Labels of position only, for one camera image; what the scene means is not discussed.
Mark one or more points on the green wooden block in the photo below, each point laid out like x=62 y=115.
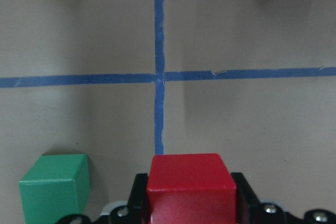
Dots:
x=55 y=186

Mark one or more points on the red wooden block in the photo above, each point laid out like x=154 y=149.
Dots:
x=191 y=188

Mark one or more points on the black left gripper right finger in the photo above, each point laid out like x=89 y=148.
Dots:
x=247 y=200

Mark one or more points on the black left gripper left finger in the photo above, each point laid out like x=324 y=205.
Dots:
x=138 y=203

